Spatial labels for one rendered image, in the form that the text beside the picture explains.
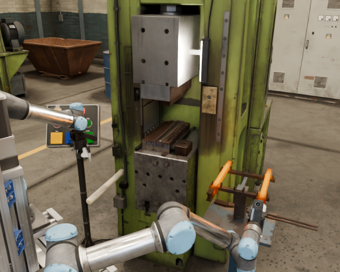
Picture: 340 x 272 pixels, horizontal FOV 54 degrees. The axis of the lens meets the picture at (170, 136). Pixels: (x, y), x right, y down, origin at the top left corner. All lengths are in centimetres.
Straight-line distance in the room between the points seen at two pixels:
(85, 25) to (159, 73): 887
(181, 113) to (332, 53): 490
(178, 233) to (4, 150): 71
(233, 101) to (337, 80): 519
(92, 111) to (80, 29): 880
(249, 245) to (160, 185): 100
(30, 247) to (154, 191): 100
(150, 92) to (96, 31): 850
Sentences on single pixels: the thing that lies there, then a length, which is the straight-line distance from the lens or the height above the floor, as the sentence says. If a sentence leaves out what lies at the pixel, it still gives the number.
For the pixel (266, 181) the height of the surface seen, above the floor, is 95.
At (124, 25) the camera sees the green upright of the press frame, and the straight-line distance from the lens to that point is 228.
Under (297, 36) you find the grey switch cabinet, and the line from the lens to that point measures 720.
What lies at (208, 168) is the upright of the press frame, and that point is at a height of 78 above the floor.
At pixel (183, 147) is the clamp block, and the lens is 215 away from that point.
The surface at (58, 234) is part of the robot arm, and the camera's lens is 135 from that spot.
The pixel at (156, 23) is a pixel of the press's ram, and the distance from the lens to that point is 203.
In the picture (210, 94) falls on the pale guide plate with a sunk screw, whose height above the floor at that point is 131.
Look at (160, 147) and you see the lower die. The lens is 221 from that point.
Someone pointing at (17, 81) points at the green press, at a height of 34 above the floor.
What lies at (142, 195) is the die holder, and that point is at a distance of 237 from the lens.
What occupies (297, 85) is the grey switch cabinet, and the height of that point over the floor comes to 28.
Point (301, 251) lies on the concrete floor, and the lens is 302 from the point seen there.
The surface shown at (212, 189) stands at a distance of 174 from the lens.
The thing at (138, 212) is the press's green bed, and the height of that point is 44.
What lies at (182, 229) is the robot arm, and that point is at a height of 111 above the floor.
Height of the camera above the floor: 185
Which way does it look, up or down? 22 degrees down
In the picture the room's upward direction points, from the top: 1 degrees clockwise
